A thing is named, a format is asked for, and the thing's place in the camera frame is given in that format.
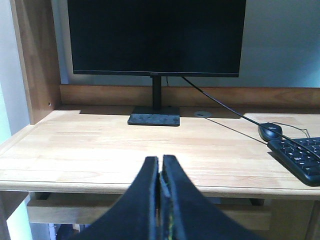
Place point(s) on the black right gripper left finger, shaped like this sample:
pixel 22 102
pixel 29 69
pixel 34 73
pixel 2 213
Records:
pixel 133 216

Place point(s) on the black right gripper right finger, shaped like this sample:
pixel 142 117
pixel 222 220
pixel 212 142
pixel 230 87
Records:
pixel 186 214

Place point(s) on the wooden desk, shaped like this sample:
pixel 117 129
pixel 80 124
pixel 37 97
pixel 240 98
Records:
pixel 79 141

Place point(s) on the black computer mouse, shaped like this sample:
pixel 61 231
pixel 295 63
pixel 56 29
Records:
pixel 270 131

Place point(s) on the black keyboard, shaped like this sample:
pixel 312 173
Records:
pixel 301 157

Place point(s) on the black computer monitor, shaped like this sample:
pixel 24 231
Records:
pixel 156 38

